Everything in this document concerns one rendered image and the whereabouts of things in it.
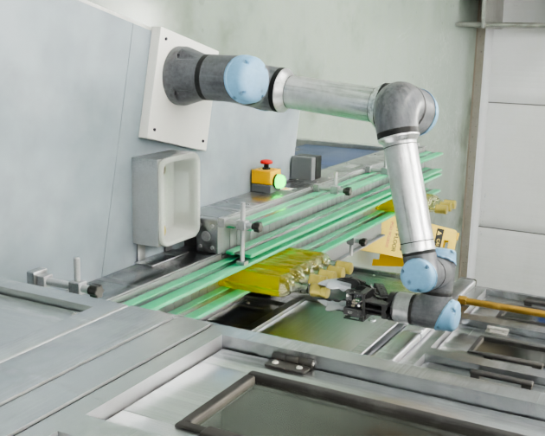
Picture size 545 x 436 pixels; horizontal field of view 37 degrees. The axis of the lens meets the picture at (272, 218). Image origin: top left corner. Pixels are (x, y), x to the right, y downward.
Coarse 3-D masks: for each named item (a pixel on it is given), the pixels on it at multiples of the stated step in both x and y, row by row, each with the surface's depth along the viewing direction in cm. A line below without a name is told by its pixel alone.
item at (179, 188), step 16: (176, 160) 204; (192, 160) 213; (160, 176) 199; (176, 176) 216; (192, 176) 214; (160, 192) 200; (176, 192) 217; (192, 192) 215; (160, 208) 201; (176, 208) 218; (192, 208) 216; (160, 224) 202; (176, 224) 219; (192, 224) 217; (160, 240) 203; (176, 240) 208
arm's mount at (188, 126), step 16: (160, 32) 202; (160, 48) 203; (208, 48) 222; (160, 64) 204; (160, 80) 205; (144, 96) 204; (160, 96) 206; (144, 112) 203; (160, 112) 206; (176, 112) 213; (192, 112) 219; (208, 112) 226; (144, 128) 203; (160, 128) 207; (176, 128) 214; (192, 128) 220; (208, 128) 227; (176, 144) 215; (192, 144) 221
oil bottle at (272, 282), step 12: (228, 276) 219; (240, 276) 218; (252, 276) 216; (264, 276) 214; (276, 276) 213; (288, 276) 214; (240, 288) 218; (252, 288) 217; (264, 288) 215; (276, 288) 213; (288, 288) 212
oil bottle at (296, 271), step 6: (258, 264) 222; (264, 264) 221; (270, 264) 222; (276, 264) 222; (282, 264) 222; (288, 264) 222; (282, 270) 218; (288, 270) 217; (294, 270) 217; (300, 270) 218; (294, 276) 217; (300, 276) 218
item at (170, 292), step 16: (432, 176) 360; (368, 208) 292; (336, 224) 268; (256, 256) 225; (192, 272) 208; (208, 272) 210; (224, 272) 209; (160, 288) 195; (176, 288) 196; (192, 288) 196; (128, 304) 183; (144, 304) 185; (160, 304) 184
